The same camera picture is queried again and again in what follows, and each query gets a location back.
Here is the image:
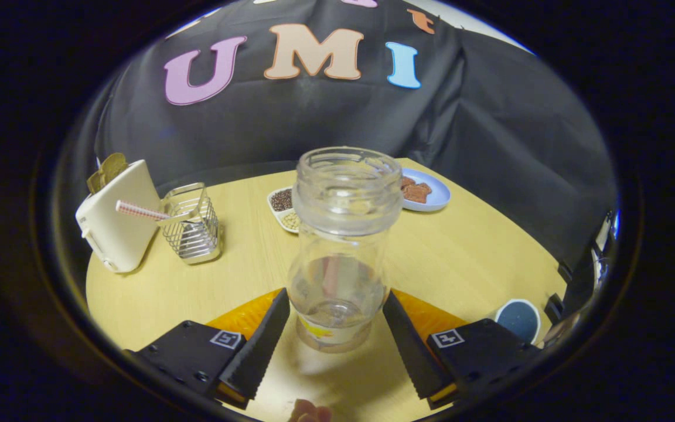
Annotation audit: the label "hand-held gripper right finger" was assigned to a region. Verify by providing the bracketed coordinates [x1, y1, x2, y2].
[381, 288, 544, 411]

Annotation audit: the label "black backdrop cloth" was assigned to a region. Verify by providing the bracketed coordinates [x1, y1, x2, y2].
[94, 0, 618, 270]

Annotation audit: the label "light blue plate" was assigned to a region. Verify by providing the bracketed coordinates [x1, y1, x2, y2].
[399, 168, 451, 212]

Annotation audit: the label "metal wire basket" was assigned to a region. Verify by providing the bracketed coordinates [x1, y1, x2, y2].
[159, 182, 221, 265]

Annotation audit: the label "white divided dish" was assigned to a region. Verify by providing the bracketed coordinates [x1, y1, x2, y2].
[267, 186, 303, 234]

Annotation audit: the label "round blue coaster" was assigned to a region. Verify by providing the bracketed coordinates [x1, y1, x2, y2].
[495, 299, 542, 345]

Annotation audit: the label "toast bread slice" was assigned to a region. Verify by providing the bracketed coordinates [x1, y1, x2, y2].
[87, 153, 129, 194]

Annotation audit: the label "red white striped utensil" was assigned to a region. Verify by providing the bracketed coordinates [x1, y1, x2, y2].
[115, 200, 197, 224]

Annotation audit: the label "brown cookies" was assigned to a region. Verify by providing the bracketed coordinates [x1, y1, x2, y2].
[400, 176, 432, 204]

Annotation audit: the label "wooden table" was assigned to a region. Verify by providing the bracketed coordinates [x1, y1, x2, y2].
[86, 157, 568, 422]

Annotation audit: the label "dark equipment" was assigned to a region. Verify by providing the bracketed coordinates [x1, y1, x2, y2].
[544, 210, 621, 346]

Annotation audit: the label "clear bottle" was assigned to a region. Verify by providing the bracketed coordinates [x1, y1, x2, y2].
[287, 147, 404, 353]

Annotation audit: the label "white toaster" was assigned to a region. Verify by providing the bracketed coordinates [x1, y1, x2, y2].
[76, 159, 162, 273]

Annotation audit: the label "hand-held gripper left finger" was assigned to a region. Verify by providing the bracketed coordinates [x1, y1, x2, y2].
[124, 287, 291, 411]

